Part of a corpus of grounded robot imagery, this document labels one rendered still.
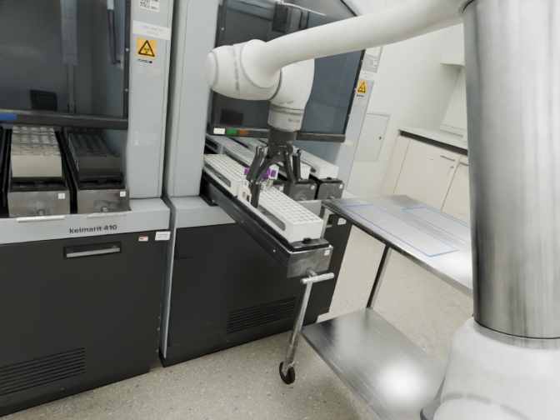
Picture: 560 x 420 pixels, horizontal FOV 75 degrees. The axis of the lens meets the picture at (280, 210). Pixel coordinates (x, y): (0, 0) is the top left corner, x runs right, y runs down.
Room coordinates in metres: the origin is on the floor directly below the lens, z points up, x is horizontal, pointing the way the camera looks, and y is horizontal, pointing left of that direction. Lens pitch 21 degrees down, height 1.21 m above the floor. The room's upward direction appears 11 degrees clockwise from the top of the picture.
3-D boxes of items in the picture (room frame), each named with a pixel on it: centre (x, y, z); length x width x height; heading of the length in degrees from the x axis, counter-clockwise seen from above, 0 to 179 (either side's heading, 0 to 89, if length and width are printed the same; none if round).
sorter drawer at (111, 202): (1.20, 0.69, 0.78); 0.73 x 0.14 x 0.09; 37
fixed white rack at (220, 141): (1.67, 0.35, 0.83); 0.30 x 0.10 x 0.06; 37
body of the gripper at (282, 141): (0.99, 0.03, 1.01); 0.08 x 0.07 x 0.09; 127
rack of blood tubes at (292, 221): (0.96, 0.01, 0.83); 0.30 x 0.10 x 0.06; 37
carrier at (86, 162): (1.01, 0.55, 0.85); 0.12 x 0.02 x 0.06; 127
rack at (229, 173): (1.22, 0.20, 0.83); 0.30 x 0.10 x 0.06; 37
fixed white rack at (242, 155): (1.42, 0.16, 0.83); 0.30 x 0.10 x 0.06; 37
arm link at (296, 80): (0.98, 0.04, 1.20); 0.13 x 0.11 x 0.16; 132
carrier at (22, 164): (0.92, 0.67, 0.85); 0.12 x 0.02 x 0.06; 127
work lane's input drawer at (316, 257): (1.07, 0.09, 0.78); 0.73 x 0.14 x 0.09; 37
